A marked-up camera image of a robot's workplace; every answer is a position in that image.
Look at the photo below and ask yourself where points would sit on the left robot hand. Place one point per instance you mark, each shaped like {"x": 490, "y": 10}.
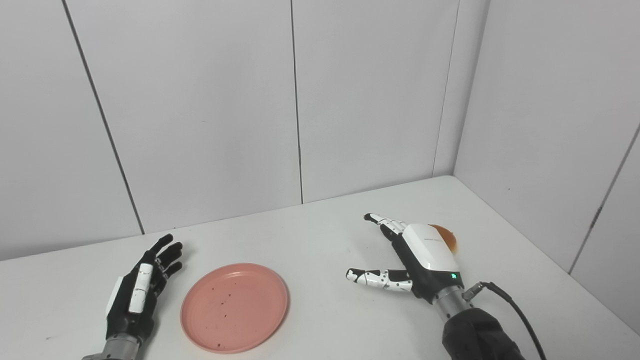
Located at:
{"x": 137, "y": 295}

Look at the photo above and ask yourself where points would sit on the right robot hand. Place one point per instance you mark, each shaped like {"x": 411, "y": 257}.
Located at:
{"x": 420, "y": 260}

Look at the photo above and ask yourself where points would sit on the toy hamburger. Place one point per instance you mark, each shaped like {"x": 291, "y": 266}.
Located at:
{"x": 447, "y": 237}

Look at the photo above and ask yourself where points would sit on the pink round plate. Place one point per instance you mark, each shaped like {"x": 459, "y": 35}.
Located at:
{"x": 235, "y": 307}

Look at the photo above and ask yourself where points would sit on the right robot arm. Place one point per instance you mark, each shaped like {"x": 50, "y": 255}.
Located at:
{"x": 470, "y": 330}

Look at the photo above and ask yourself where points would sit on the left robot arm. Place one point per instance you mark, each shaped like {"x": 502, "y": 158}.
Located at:
{"x": 112, "y": 349}

